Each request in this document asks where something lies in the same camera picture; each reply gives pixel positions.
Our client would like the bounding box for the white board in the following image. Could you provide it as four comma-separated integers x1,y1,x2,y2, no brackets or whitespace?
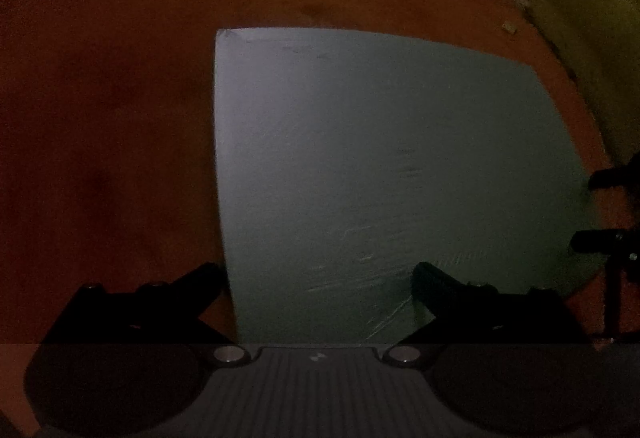
214,27,604,349

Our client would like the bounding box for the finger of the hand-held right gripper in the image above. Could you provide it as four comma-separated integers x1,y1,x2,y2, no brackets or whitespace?
570,228,631,256
587,162,640,192

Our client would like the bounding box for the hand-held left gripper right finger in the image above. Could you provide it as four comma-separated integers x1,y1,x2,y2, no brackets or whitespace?
382,261,596,369

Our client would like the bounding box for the orange cloth desktop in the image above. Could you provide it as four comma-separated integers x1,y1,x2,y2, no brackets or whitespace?
0,0,623,424

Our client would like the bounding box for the yellowish wooden cabinet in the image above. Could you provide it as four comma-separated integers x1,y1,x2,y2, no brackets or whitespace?
510,0,640,165

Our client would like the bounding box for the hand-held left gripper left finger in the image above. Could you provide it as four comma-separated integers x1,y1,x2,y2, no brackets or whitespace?
42,261,251,369

